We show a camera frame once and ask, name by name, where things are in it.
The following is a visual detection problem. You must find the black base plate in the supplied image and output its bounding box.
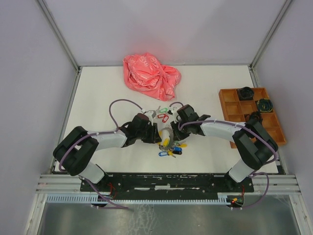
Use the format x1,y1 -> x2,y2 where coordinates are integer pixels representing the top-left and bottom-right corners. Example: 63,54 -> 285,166
95,172 -> 254,201

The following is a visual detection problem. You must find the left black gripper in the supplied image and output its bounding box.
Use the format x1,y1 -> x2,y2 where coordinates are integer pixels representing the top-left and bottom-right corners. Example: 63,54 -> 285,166
136,122 -> 162,144

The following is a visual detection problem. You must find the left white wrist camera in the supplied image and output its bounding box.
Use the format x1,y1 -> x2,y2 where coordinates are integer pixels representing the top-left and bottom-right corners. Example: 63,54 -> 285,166
143,110 -> 157,124

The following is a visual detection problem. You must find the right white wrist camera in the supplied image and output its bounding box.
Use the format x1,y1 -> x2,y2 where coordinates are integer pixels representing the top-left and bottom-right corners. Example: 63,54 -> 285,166
168,107 -> 178,117

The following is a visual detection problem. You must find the black coiled item top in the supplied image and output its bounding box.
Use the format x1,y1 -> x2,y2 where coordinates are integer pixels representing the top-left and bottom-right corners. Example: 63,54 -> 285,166
237,87 -> 254,101

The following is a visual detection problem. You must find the green tag key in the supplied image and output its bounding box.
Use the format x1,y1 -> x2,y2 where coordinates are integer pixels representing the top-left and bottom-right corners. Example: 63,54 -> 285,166
156,106 -> 168,114

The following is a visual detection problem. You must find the white slotted cable duct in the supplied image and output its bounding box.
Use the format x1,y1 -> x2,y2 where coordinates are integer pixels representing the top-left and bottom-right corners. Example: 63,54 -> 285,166
46,193 -> 234,204

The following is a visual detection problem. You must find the crumpled pink cloth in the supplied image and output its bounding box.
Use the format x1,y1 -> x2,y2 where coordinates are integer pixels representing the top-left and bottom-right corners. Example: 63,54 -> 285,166
123,53 -> 181,101

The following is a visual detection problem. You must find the green black coiled item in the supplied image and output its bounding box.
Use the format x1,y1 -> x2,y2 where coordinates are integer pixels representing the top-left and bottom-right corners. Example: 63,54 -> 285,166
256,98 -> 273,113

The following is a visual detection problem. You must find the black coiled item lower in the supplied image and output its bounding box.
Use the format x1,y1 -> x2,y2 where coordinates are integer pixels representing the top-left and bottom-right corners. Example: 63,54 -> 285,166
245,111 -> 263,125

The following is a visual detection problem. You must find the large metal keyring with keys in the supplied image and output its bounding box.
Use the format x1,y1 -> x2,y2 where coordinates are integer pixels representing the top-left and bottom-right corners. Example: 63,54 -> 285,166
157,125 -> 187,158

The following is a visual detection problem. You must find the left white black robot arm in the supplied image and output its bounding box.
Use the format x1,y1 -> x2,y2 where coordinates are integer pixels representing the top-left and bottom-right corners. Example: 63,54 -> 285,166
53,113 -> 161,191

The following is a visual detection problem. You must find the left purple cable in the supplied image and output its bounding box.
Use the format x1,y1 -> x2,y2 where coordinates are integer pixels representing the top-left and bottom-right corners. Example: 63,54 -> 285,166
58,99 -> 150,211

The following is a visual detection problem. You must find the wooden compartment tray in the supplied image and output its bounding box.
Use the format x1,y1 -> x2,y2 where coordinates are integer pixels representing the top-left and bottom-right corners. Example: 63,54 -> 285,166
219,87 -> 287,146

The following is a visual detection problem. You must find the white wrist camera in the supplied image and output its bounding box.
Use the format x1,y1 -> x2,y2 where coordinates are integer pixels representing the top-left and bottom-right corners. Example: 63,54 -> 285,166
168,107 -> 178,117
143,110 -> 157,124

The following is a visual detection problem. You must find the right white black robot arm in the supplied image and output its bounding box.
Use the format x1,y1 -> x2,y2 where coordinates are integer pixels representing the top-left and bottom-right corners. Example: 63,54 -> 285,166
171,104 -> 278,191

